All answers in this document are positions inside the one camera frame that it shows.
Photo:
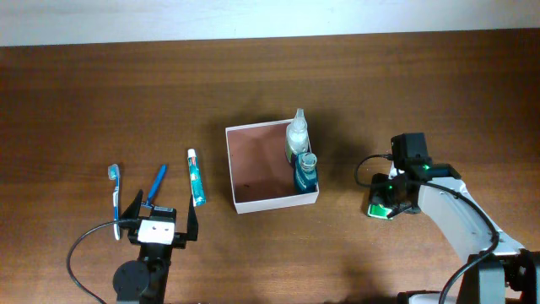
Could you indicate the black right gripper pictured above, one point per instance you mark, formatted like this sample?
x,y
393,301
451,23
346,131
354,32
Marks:
x,y
377,194

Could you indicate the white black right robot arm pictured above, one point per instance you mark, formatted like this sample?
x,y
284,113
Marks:
x,y
492,260

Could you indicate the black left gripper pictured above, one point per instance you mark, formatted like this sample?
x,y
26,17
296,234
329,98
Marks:
x,y
180,239

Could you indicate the teal mouthwash bottle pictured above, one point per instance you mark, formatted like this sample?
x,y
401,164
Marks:
x,y
305,173

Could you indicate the clear soap pump bottle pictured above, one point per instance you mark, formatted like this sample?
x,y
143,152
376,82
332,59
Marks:
x,y
297,140

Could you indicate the green white soap packet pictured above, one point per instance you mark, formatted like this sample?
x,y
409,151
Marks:
x,y
378,211

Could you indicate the pink cardboard box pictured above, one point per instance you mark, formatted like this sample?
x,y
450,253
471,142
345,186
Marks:
x,y
260,176

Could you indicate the green Colgate toothpaste tube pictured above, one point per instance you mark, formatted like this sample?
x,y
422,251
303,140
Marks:
x,y
198,194

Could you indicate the blue white toothbrush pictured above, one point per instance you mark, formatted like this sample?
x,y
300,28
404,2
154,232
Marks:
x,y
114,175

